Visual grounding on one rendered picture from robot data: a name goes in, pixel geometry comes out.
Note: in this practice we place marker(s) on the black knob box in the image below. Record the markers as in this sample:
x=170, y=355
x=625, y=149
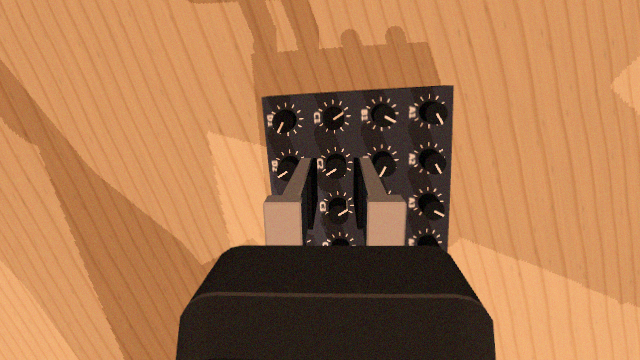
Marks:
x=336, y=127

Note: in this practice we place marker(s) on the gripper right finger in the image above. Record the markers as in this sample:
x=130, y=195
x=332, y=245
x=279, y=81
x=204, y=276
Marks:
x=382, y=217

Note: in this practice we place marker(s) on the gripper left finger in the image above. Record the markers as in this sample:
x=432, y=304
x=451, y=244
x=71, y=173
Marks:
x=288, y=217

